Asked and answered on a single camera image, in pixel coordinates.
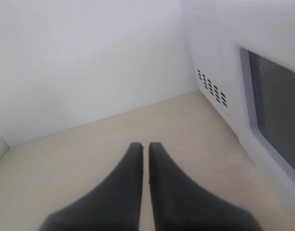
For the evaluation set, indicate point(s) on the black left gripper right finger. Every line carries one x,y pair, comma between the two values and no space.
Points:
180,204

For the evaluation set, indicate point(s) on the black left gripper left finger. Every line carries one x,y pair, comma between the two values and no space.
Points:
114,205

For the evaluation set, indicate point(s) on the white microwave door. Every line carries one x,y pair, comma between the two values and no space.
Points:
273,147

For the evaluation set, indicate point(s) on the white microwave oven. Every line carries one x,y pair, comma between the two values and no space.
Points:
210,60

